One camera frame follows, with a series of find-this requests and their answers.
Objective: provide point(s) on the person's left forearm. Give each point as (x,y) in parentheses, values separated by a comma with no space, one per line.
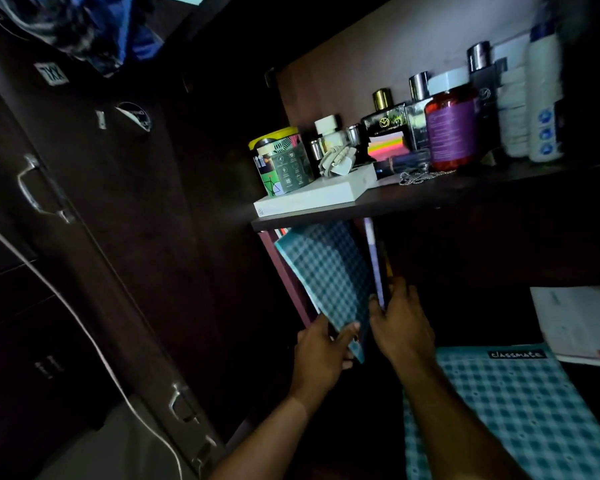
(267,439)

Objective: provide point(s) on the person's left hand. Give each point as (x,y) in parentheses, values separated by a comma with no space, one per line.
(316,364)

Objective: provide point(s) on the black perfume bottle silver cap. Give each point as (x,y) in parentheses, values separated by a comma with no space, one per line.
(419,119)

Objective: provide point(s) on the blue patterned cloth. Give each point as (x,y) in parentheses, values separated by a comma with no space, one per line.
(80,29)

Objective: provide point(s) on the colourful sticky notes stack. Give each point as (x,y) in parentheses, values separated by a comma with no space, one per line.
(386,147)

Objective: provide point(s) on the white papers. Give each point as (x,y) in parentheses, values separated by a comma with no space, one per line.
(580,322)

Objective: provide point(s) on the white flat box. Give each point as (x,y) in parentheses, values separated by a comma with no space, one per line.
(320,194)

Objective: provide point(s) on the maroon book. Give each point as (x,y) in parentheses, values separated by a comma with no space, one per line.
(286,279)

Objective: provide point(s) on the white perfume bottle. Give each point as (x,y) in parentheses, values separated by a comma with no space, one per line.
(328,132)

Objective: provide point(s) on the small silver-capped bottle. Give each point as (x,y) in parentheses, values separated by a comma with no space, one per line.
(317,154)

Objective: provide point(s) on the small black case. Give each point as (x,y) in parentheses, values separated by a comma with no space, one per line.
(405,162)

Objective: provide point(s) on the dark wooden cupboard door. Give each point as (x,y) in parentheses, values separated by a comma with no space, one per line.
(120,234)

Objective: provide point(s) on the white ribbed jar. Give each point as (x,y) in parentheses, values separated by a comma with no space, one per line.
(514,109)

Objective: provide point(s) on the round dark sticker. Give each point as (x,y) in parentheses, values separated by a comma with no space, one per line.
(134,116)

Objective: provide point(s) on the tall black bottle silver cap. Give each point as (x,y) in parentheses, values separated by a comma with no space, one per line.
(482,89)

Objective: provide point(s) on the person's left thumb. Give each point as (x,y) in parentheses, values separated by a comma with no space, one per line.
(346,335)

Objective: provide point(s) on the person's right thumb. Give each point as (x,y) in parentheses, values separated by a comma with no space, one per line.
(376,310)

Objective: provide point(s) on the purple notebook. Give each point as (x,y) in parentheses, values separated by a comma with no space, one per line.
(375,264)

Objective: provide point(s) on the white rectangular sticker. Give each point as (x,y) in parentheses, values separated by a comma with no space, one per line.
(51,73)

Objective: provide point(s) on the dark wooden shelf board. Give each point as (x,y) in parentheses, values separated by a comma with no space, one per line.
(455,194)

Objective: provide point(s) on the person's right hand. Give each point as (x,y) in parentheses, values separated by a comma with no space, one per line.
(404,332)

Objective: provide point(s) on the colourful round tin yellow lid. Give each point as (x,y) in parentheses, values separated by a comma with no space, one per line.
(279,162)

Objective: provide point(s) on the red bottle purple label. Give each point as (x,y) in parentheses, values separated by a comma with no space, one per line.
(451,129)

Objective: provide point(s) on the black perfume bottle gold cap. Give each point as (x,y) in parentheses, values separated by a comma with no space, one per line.
(382,122)

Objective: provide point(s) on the white bottle blue label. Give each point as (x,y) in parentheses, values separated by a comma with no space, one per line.
(545,94)

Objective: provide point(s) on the teal checked notebook black label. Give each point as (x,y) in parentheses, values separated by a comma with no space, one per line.
(525,414)

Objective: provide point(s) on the person's right forearm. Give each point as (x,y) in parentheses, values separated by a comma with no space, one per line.
(455,424)

